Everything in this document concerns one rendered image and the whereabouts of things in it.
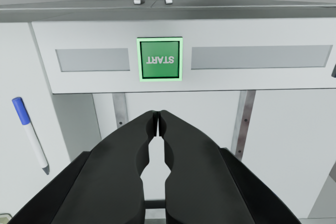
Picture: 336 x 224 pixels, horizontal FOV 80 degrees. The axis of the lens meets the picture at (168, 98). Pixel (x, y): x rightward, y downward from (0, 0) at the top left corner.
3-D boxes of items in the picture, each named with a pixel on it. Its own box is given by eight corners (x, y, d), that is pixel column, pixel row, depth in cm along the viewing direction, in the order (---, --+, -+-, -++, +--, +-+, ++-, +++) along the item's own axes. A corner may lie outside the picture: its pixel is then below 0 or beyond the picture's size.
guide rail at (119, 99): (139, 218, 63) (138, 229, 61) (133, 219, 63) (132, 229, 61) (121, 65, 41) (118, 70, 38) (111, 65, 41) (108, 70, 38)
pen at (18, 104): (49, 176, 33) (17, 100, 26) (43, 176, 33) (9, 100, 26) (52, 171, 34) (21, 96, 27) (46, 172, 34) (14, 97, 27)
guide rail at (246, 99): (225, 216, 64) (228, 226, 61) (219, 216, 64) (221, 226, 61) (254, 63, 41) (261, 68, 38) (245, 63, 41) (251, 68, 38)
